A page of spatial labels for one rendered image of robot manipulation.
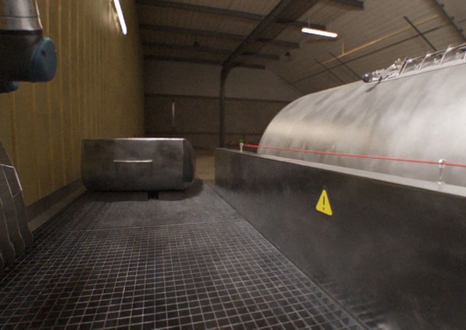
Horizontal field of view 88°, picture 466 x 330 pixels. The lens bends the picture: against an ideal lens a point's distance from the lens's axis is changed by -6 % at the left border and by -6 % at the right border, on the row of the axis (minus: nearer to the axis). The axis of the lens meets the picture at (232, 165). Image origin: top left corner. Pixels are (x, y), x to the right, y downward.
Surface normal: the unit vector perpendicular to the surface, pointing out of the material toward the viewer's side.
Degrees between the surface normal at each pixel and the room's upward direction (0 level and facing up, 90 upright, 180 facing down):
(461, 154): 70
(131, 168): 89
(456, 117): 60
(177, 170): 90
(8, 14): 115
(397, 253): 90
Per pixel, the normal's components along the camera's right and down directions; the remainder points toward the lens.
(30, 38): 0.86, 0.36
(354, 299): -0.96, 0.02
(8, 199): 0.28, 0.11
